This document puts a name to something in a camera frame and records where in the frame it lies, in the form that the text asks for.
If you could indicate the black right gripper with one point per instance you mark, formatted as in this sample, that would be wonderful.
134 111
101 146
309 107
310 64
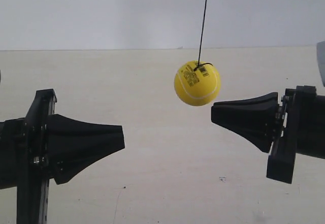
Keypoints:
290 130

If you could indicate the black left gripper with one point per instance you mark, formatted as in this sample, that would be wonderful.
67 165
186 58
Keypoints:
32 160

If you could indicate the yellow tennis ball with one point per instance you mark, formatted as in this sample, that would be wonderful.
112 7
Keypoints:
197 84

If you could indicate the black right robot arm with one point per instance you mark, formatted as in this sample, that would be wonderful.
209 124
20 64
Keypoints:
316 133

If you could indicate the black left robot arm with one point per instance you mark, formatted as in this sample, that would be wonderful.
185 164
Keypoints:
10 133

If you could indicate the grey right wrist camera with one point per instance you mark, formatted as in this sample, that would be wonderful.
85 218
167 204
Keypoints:
320 56

